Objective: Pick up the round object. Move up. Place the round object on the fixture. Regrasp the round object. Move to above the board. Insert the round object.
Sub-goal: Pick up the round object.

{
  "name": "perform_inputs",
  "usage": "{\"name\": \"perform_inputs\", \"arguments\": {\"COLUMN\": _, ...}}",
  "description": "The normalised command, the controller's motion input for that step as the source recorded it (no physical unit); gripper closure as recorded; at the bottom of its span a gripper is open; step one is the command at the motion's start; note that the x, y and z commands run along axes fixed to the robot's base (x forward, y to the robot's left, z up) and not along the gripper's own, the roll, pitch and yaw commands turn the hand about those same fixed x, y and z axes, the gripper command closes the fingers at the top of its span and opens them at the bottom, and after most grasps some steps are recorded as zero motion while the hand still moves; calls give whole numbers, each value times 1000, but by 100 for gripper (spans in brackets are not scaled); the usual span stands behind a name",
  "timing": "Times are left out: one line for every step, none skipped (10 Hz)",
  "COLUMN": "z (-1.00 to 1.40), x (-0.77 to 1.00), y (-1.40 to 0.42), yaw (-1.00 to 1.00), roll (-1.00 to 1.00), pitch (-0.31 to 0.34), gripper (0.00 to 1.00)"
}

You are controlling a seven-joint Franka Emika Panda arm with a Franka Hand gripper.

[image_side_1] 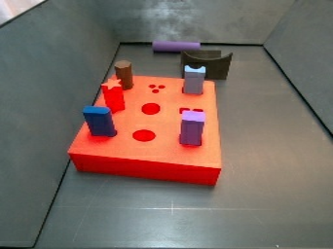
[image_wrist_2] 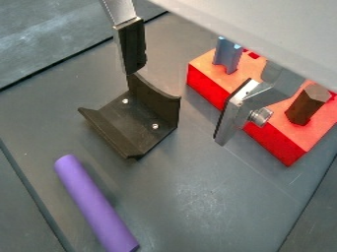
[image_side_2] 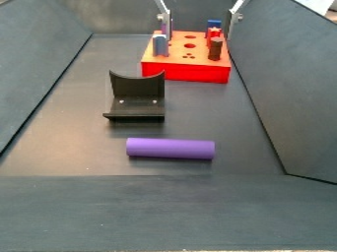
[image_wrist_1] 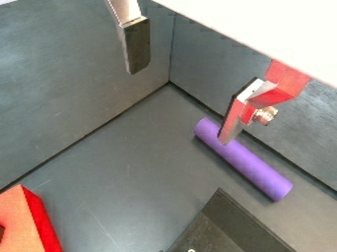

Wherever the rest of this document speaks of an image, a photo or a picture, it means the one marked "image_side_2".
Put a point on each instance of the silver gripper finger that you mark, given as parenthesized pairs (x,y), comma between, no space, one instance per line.
(234,16)
(165,14)

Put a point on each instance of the purple cylinder peg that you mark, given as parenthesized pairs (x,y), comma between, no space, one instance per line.
(169,148)

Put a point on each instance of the red peg board box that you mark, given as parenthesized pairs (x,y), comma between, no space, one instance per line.
(188,62)

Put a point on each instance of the purple square peg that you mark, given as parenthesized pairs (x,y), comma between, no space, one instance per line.
(166,29)

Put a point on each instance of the dark blue rounded peg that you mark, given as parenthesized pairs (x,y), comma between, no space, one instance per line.
(213,23)

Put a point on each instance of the red star peg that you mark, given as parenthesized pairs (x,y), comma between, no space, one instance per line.
(213,32)

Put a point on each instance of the light blue notched peg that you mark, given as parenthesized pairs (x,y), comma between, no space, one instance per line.
(160,45)

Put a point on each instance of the brown hexagonal peg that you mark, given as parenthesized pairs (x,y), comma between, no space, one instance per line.
(216,46)

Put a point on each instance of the black curved holder stand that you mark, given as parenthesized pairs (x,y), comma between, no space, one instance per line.
(138,97)

